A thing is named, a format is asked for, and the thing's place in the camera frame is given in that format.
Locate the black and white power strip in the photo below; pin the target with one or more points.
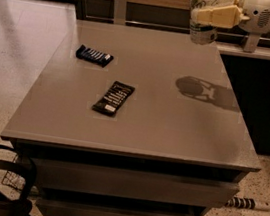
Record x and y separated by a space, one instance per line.
248 204

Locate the black snack bar wrapper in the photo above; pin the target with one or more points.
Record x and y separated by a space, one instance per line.
113 99

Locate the metal bracket post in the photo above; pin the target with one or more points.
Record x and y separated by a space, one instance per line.
251 42
119 9

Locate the left metal bracket post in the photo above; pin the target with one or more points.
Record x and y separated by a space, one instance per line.
119 9

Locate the horizontal metal rail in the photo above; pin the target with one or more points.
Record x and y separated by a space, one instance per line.
222 35

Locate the right metal bracket post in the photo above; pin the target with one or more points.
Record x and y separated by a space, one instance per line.
251 42

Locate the green 7up soda can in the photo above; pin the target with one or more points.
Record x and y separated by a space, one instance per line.
202 31

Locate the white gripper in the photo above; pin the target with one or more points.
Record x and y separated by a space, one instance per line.
259 15

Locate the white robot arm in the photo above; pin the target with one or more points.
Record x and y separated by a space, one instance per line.
251 77

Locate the upper grey drawer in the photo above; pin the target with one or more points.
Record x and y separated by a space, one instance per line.
133 184

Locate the grey drawer cabinet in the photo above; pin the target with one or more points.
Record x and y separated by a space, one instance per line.
181 120

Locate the blue snack bar wrapper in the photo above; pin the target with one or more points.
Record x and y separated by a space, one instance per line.
93 56

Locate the wire mesh basket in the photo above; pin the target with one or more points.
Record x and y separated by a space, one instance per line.
17 182

